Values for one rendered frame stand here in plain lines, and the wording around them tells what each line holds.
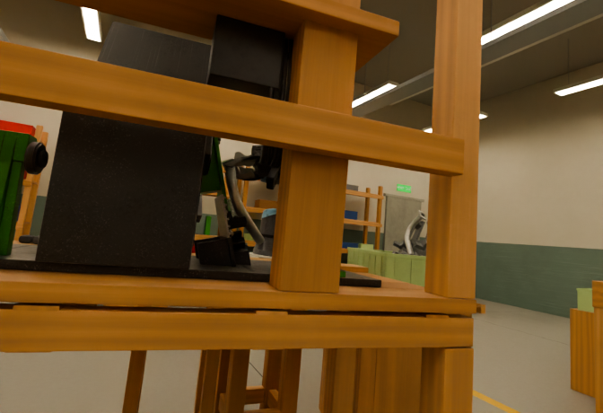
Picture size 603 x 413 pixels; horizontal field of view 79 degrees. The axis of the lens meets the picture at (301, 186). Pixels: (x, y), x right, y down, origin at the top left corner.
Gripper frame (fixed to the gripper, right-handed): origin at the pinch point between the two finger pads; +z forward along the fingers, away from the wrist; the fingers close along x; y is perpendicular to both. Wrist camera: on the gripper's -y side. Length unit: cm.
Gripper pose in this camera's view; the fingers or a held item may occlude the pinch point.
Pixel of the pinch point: (230, 171)
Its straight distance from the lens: 115.1
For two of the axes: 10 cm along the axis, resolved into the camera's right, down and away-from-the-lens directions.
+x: 1.2, -7.6, -6.4
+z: -9.4, 1.3, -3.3
